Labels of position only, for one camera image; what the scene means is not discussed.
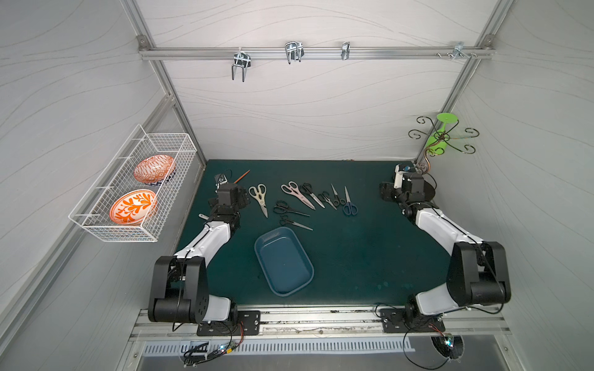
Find cream handled kitchen scissors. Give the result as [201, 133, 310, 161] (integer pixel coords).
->
[248, 183, 269, 218]

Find blue handled scissors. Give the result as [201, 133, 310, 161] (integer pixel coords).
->
[343, 187, 358, 216]

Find blue plastic storage box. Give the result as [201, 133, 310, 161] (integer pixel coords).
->
[254, 227, 315, 297]

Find black handled large scissors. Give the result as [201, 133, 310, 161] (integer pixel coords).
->
[299, 182, 325, 209]

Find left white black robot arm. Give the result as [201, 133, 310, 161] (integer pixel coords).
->
[148, 183, 250, 326]

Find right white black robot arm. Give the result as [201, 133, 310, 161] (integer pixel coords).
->
[380, 165, 511, 324]

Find black scissors middle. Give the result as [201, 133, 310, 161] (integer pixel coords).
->
[273, 200, 310, 217]

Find black scissors lower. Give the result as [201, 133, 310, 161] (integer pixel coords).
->
[279, 215, 312, 231]

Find orange plastic spoon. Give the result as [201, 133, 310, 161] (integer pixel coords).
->
[234, 170, 251, 184]

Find green plastic cup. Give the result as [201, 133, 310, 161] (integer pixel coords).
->
[425, 113, 459, 156]

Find black metal cup tree stand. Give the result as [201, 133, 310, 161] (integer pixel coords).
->
[408, 113, 480, 175]

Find orange patterned bowl upper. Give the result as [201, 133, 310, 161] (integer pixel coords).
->
[133, 155, 176, 186]

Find orange patterned bowl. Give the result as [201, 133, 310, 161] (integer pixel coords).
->
[109, 190, 157, 226]
[133, 155, 176, 186]

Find orange patterned bowl lower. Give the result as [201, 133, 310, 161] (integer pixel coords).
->
[109, 190, 157, 226]

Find metal hook left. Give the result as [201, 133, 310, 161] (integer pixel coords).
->
[231, 51, 252, 82]

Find metal hook right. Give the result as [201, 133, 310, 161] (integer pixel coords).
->
[436, 42, 478, 60]

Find metal hook small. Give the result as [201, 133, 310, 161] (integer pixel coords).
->
[341, 42, 351, 60]

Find metal hook middle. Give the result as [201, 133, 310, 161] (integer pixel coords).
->
[285, 41, 305, 64]

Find pink grey handled scissors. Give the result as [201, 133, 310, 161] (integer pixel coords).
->
[281, 181, 316, 210]

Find white wire basket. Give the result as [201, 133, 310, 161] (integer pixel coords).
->
[69, 126, 196, 243]

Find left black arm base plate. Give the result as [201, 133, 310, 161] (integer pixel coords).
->
[196, 310, 261, 337]

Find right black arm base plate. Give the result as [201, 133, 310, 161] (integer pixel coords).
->
[377, 307, 446, 334]

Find aluminium front rail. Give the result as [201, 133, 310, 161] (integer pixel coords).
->
[128, 305, 511, 343]

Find aluminium rail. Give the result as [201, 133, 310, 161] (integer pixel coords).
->
[139, 45, 496, 62]
[128, 305, 511, 343]

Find aluminium top rail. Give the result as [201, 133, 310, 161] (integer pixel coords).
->
[139, 45, 496, 62]

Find white perforated cable duct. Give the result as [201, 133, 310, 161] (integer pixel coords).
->
[142, 337, 415, 357]

